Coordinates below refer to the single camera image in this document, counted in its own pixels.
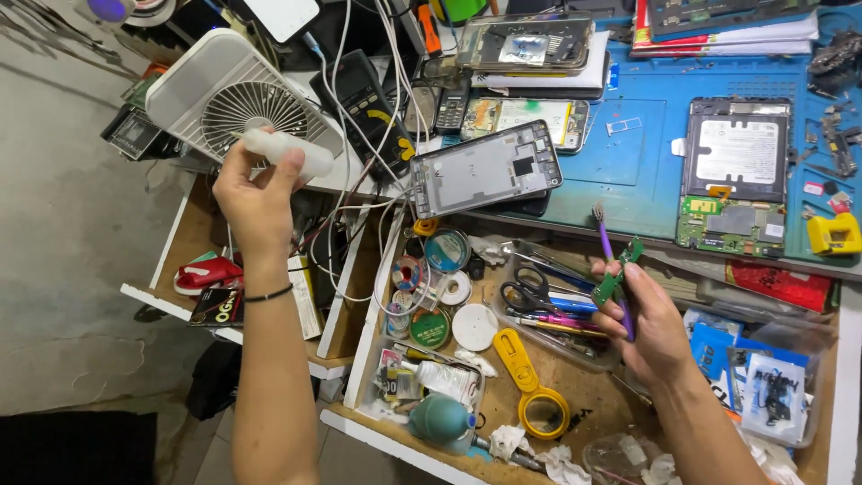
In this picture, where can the small green circuit board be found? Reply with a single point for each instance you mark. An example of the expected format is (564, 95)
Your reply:
(630, 254)

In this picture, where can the black framed screen part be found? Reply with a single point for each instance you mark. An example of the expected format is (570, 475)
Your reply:
(135, 135)

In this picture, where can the white glue bottle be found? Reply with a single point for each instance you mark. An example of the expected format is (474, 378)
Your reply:
(444, 378)

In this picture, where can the green object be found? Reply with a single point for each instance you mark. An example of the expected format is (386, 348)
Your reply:
(459, 9)

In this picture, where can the opened phone with white battery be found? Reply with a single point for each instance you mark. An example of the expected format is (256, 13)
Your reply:
(532, 114)

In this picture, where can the white notebook stack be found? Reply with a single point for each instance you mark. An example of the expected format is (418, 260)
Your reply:
(586, 77)

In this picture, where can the clear phone back cover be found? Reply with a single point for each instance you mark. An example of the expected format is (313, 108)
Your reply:
(525, 40)

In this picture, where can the white round lid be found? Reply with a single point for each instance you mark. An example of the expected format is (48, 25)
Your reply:
(475, 327)

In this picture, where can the black bag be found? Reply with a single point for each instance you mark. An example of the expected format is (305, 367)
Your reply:
(214, 380)

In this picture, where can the narrow wooden drawer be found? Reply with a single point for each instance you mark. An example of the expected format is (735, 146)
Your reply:
(195, 236)

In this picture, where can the clear plastic bag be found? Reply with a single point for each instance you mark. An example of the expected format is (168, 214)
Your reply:
(616, 458)

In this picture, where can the pink pen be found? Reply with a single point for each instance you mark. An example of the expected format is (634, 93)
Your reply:
(566, 326)

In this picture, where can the orange utility knife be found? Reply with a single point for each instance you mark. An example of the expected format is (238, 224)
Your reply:
(429, 30)

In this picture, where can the grey tape roll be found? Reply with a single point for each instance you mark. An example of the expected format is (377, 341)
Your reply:
(151, 10)

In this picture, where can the black wrist band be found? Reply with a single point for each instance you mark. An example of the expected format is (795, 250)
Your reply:
(269, 294)

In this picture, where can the white tape roll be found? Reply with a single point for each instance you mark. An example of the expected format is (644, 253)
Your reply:
(458, 288)

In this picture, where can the silver sim tray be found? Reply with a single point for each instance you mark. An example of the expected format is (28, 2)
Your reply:
(624, 126)

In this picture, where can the white flat device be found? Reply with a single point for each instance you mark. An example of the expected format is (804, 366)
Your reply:
(283, 17)

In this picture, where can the blue repair mat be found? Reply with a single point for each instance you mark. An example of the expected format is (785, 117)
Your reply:
(640, 161)

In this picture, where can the heap of black metal parts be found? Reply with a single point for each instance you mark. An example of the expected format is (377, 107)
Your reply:
(835, 60)

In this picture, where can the silver phone frame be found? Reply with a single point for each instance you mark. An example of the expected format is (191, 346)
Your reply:
(481, 168)

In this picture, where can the teal air blower bulb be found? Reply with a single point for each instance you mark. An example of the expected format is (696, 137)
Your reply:
(438, 419)

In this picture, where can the white carton box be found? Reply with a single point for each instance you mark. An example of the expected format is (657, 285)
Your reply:
(306, 303)

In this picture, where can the person's left hand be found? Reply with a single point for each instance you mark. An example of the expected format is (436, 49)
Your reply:
(252, 209)

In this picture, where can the person's right hand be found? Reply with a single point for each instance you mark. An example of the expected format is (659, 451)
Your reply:
(653, 330)

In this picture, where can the yellow tape roll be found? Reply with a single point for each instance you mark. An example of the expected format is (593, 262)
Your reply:
(425, 227)

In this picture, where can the opened tablet with battery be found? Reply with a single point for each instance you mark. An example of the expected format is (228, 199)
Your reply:
(737, 161)

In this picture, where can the clear bin of blue packets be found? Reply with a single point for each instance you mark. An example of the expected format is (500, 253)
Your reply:
(774, 391)

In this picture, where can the blue round tin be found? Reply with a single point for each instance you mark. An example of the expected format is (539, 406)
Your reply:
(447, 250)

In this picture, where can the black box with orange print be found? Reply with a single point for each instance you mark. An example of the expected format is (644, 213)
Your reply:
(217, 308)

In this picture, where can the black scissors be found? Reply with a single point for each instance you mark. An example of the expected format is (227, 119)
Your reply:
(532, 289)

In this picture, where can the red pouch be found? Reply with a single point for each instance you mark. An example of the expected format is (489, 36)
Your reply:
(209, 275)

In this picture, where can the black keypad phone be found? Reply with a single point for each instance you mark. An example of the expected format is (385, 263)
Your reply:
(451, 108)

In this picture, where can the black phone frame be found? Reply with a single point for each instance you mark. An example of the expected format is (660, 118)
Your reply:
(734, 13)

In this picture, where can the yellow tool block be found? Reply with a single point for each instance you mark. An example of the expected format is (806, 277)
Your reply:
(834, 236)

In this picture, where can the clear tray of tools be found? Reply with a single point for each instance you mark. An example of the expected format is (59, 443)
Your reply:
(566, 337)

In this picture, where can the white desk fan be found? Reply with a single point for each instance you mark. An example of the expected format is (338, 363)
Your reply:
(222, 81)

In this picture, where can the clear plastic box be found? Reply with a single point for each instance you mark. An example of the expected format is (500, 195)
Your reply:
(384, 404)

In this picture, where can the black floor mat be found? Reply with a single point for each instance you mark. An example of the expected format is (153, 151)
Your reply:
(74, 450)

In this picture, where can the blue pen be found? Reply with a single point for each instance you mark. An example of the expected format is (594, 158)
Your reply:
(572, 305)

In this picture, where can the yellow magnifying glass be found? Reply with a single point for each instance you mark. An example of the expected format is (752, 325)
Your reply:
(518, 367)

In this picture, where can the wide wooden drawer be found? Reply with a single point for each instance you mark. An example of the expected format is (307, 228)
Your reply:
(592, 404)

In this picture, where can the stack of books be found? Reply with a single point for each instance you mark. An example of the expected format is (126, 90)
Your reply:
(727, 40)

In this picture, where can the red packet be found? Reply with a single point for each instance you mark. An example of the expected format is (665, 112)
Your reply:
(781, 284)

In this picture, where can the purple cleaning brush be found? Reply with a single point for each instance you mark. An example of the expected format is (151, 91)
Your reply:
(606, 239)

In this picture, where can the green solder wick reel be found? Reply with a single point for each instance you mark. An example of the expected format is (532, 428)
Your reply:
(429, 329)

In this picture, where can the crumpled white tissue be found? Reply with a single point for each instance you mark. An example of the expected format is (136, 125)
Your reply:
(660, 470)
(477, 362)
(508, 441)
(562, 466)
(488, 250)

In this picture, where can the white plastic squeeze bottle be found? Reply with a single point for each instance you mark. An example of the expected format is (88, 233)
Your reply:
(300, 153)

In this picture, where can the black multimeter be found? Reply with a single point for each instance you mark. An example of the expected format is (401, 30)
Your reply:
(360, 101)

